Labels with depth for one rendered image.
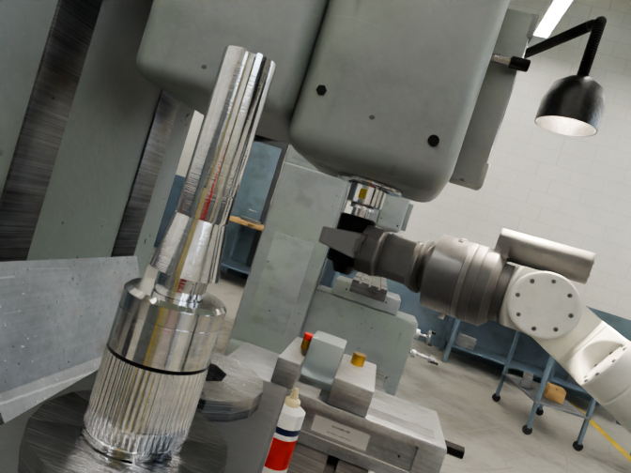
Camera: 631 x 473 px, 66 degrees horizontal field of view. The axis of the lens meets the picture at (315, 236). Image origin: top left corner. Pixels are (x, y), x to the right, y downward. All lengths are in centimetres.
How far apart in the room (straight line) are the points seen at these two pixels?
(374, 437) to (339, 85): 48
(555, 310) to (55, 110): 58
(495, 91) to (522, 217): 669
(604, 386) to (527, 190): 683
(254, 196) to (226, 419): 716
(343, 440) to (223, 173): 59
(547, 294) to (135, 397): 39
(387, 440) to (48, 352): 47
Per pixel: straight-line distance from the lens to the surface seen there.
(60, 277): 74
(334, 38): 57
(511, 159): 736
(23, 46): 62
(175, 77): 59
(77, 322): 76
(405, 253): 55
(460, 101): 54
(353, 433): 75
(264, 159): 747
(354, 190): 60
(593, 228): 754
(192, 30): 59
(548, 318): 51
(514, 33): 66
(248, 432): 31
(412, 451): 76
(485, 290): 54
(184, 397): 23
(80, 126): 71
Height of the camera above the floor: 125
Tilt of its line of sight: 2 degrees down
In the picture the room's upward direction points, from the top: 18 degrees clockwise
